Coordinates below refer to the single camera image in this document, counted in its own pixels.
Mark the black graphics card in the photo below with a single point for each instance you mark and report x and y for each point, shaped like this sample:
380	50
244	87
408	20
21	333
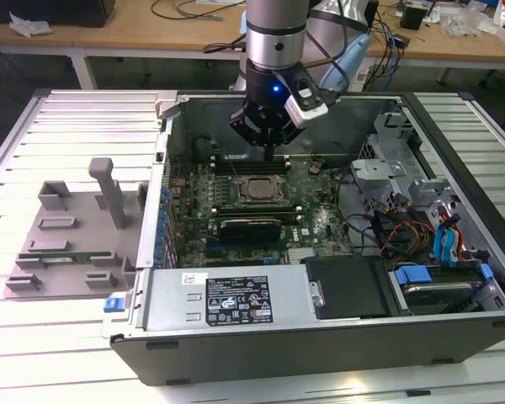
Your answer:
252	231

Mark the black and silver PC case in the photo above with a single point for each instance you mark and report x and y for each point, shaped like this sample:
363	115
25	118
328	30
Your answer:
320	362

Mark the green RAM stick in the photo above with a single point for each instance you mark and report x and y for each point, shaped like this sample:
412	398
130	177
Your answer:
84	255

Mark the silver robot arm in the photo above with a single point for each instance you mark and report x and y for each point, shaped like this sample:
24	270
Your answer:
273	25

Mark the hard disk in blue carrier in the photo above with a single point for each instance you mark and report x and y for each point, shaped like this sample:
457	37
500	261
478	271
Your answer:
412	275

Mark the silver finned heatsink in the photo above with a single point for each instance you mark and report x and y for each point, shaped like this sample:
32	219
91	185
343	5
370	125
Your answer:
301	255

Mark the small black adapter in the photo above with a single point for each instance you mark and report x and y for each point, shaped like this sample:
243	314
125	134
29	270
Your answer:
402	40

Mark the grey parts rack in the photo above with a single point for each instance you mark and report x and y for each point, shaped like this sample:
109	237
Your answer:
67	278

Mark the CPU socket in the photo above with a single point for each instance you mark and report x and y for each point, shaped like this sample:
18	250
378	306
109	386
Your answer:
238	202

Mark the black plastic shroud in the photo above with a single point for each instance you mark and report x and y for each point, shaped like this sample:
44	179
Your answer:
349	286

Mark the tall black box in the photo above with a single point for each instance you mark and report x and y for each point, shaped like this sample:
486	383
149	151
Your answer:
372	12

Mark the round coin battery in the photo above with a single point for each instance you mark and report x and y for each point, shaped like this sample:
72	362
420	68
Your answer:
315	170

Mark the clear plastic bags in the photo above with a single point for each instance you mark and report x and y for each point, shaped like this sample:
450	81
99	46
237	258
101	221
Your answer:
467	21

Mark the small black container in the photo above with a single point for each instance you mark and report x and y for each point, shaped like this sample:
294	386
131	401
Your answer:
413	17

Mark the silver drive cage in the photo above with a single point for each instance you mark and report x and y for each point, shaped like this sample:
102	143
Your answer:
397	143

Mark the crumpled white paper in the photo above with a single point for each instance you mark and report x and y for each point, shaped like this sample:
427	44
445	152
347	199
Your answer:
29	26

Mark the thin metal locking lever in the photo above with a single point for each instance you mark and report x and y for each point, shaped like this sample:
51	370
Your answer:
234	168

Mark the silver bracket with round hole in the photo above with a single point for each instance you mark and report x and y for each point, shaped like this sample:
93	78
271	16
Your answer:
374	170

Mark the blue case latch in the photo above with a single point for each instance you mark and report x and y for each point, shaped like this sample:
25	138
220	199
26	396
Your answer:
113	304

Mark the RAM slot with white clips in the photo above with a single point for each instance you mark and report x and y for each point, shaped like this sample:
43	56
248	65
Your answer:
252	167
292	218
256	211
246	158

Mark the green motherboard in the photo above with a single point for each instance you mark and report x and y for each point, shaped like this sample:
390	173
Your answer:
315	219

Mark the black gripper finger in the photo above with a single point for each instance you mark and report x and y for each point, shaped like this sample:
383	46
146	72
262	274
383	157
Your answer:
242	122
288	134

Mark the wide black box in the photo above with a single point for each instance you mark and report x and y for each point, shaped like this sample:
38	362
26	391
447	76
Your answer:
67	12

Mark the silver-topped CPU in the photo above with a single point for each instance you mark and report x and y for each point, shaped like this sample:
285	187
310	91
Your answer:
262	189

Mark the silver power supply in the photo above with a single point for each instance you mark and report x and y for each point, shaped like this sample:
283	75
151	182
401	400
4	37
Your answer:
172	299

